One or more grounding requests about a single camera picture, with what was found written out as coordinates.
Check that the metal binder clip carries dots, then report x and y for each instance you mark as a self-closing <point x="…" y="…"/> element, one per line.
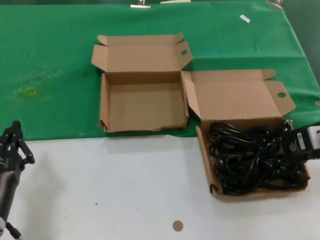
<point x="275" y="3"/>
<point x="140" y="4"/>

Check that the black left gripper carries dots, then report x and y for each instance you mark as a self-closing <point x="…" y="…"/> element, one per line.
<point x="8" y="157"/>

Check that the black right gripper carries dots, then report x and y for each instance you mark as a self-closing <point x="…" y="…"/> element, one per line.
<point x="295" y="141"/>

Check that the open cardboard box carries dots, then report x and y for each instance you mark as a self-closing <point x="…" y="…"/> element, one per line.
<point x="145" y="105"/>
<point x="235" y="95"/>

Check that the green table cloth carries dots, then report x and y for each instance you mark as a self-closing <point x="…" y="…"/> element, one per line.
<point x="50" y="50"/>

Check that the pale flat strip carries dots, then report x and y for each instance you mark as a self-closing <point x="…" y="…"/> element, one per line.
<point x="175" y="1"/>

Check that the round cardboard disc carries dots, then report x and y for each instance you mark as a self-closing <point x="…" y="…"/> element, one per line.
<point x="178" y="225"/>

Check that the white tape piece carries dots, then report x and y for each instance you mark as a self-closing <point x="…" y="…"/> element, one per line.
<point x="245" y="18"/>

